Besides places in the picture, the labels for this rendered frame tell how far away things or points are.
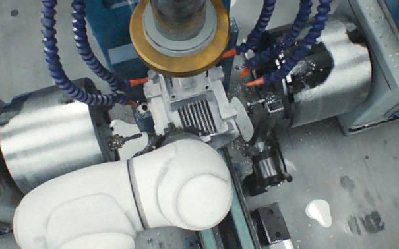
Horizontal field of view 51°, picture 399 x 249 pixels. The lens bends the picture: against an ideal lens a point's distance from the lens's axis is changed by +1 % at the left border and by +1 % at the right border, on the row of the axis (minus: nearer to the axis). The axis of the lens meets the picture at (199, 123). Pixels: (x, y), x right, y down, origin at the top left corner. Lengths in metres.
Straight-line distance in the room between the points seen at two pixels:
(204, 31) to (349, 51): 0.38
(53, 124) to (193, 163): 0.45
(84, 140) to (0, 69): 0.61
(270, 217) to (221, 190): 0.64
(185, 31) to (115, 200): 0.30
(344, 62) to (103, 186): 0.62
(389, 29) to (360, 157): 0.42
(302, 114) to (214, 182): 0.50
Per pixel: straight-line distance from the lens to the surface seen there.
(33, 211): 0.57
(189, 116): 0.94
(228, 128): 0.93
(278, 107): 0.79
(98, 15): 1.00
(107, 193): 0.55
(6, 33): 1.50
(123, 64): 0.96
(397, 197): 1.32
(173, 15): 0.65
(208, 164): 0.52
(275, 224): 1.14
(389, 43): 1.03
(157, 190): 0.54
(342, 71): 0.97
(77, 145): 0.90
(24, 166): 0.93
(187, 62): 0.72
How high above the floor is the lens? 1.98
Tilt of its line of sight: 72 degrees down
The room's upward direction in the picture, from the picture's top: 1 degrees clockwise
